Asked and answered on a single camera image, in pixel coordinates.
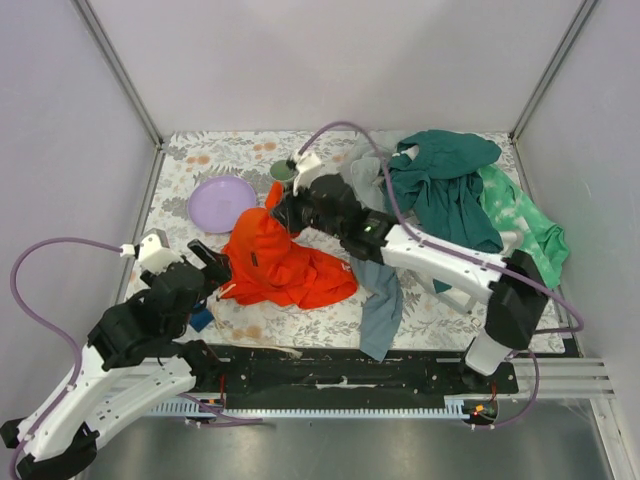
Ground left aluminium frame post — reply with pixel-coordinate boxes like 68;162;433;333
71;0;164;150

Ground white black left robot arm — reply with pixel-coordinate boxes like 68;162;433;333
1;234;231;479

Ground purple cable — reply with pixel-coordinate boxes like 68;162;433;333
9;237;139;479
298;119;585;431

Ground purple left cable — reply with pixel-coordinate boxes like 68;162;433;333
9;237;139;479

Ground blue-grey cloth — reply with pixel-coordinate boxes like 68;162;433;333
350;256;404;362

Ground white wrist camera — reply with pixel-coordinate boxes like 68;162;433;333
285;152;322;196
119;229;183;275

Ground lilac plastic plate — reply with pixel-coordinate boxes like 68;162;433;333
187;175;257;234

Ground green plastic cup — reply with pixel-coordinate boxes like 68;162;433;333
269;160;297;184

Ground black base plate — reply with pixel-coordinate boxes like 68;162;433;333
197;345;518;412

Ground aluminium frame post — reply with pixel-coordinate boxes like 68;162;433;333
509;0;600;144
71;0;164;150

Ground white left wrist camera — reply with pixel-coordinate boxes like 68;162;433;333
119;229;183;275

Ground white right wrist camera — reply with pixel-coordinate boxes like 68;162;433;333
285;152;322;196

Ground orange cloth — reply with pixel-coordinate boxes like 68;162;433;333
221;182;358;309

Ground small blue object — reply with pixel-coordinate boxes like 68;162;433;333
189;307;214;332

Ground dark teal cloth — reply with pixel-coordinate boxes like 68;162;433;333
384;128;505;295

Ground light green patterned cloth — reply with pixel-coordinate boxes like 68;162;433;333
478;165;570;289

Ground right aluminium frame post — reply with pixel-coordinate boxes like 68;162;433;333
509;0;600;144

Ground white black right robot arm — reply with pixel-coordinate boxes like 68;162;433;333
273;173;548;388

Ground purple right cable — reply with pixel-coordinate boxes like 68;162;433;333
298;119;585;431

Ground grey cloth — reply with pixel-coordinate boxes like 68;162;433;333
340;136;393;214

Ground floral table mat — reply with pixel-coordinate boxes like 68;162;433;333
110;130;576;354

